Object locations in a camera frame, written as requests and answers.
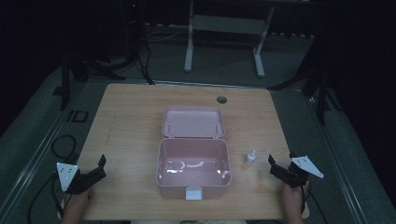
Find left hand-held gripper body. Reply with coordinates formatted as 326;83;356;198
56;161;100;196

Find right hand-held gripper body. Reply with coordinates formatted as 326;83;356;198
279;151;325;189

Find small white dropper bottle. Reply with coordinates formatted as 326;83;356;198
244;149;259;166

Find pink plastic box with lid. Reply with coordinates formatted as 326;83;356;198
155;105;233;202

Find person's left hand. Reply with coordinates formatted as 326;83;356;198
64;186;95;203

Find person's right hand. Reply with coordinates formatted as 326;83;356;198
281;180;311;204

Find black metal stand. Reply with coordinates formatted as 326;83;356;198
52;50;127;112
266;34;344;127

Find black device with red light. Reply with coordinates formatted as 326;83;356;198
122;0;149;64

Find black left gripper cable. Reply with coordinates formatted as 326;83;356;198
26;133;78;224

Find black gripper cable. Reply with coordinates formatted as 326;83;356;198
299;180;330;224
26;133;78;224

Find metal floor rail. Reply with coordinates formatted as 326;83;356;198
306;92;372;224
0;81;90;220

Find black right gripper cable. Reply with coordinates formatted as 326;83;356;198
299;180;330;224

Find black square floor frame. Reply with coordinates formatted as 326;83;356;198
65;109;90;123

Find black floor cable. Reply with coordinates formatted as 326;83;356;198
135;43;156;86

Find white metal desk frame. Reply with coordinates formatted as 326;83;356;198
182;0;276;78

